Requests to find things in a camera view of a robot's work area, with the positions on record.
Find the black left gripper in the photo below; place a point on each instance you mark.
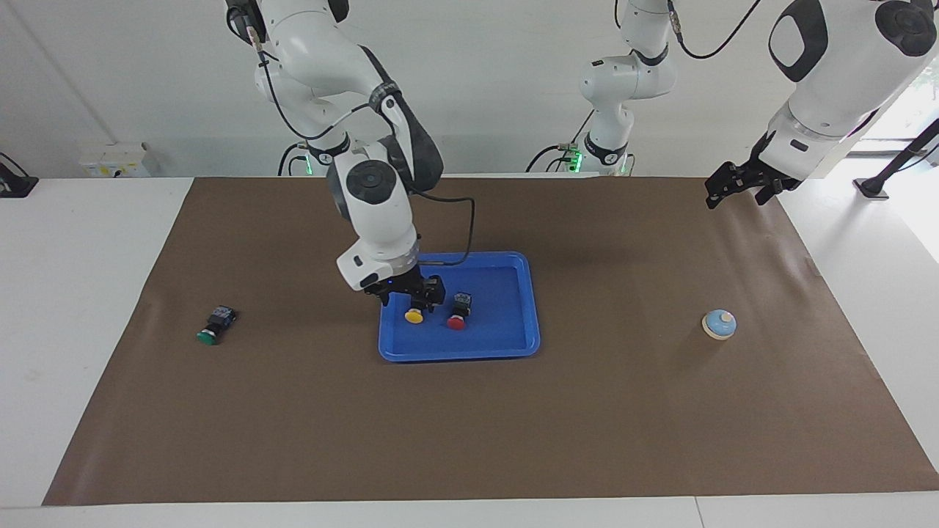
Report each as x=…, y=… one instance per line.
x=759, y=170

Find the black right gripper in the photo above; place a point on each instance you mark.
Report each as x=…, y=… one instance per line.
x=400, y=282

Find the yellow push button switch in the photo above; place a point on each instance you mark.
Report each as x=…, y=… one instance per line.
x=414, y=316

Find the red push button switch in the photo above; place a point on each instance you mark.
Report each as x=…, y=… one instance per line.
x=458, y=312

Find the light blue call bell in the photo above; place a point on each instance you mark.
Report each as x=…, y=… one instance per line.
x=719, y=324

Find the green push button switch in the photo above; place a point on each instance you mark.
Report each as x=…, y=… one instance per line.
x=215, y=326

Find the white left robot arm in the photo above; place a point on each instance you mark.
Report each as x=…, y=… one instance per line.
x=836, y=73

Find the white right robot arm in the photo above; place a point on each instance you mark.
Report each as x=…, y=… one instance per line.
x=374, y=213

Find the blue plastic tray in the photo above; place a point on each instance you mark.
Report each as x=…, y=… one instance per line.
x=499, y=330

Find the black tripod stand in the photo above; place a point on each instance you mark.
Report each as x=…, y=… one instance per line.
x=873, y=187

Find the brown table mat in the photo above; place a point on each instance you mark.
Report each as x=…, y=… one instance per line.
x=587, y=411

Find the white wall socket box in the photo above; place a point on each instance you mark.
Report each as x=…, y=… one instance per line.
x=114, y=161

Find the black clamp mount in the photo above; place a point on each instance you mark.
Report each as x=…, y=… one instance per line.
x=15, y=183

